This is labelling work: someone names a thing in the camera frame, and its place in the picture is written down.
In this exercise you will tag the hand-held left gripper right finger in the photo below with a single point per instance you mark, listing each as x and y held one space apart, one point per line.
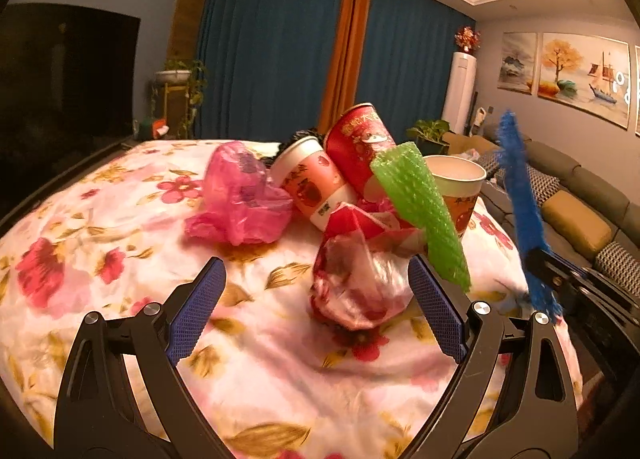
437 310

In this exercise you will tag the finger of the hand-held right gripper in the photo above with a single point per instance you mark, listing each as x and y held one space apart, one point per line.
550 265

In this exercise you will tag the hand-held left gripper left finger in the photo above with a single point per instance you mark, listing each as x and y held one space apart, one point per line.
197 310

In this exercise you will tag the clear red plastic bag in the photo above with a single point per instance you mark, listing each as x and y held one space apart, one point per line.
355 269

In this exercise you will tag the pink plastic bag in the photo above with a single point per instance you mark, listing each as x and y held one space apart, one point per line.
240 199

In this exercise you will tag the green bubble wrap sheet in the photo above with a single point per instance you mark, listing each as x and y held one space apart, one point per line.
420 189

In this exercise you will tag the yellow cushion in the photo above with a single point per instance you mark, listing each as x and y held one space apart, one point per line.
575 218

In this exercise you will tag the large patterned cushion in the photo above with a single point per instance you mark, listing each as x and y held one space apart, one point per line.
544 185

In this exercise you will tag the grey sofa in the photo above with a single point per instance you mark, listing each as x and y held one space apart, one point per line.
585 174

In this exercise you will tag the apple print paper cup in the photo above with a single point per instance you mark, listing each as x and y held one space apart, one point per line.
459 199
306 180

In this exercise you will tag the small patterned cushion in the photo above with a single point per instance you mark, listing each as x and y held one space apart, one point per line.
492 165

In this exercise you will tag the floral blanket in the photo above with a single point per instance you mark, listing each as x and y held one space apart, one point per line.
125 219

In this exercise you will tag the white bottle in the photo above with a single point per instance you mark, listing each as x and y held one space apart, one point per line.
481 119

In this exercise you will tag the green potted plant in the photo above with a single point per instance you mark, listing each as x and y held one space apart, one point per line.
430 131

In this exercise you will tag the large red paper cup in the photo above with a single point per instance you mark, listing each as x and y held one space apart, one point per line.
357 144

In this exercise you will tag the green and red toy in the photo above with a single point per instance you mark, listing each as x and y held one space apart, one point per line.
152 128

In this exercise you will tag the large tree and boat painting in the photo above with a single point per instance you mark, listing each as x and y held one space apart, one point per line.
585 76

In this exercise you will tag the white standing air conditioner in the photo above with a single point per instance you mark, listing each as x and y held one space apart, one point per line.
460 89

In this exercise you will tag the black plastic bag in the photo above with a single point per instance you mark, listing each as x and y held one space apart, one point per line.
296 136

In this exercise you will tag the small landscape painting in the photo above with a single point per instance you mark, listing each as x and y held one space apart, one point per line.
517 63

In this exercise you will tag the yellow plant stand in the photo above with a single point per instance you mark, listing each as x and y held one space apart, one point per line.
175 106

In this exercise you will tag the trailing plant in white pot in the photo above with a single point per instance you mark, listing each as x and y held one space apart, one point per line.
173 75

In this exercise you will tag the red flower decoration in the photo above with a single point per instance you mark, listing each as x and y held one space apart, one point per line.
467 39

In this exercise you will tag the narrow blue curtain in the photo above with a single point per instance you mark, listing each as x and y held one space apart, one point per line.
410 69

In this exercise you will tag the black television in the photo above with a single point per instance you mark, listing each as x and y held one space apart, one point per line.
60 89

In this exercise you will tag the wide blue curtain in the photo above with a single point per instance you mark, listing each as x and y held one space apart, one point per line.
270 54

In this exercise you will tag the orange curtain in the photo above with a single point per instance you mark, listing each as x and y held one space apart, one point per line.
345 54

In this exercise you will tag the wooden panel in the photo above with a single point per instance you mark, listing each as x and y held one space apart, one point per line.
187 14

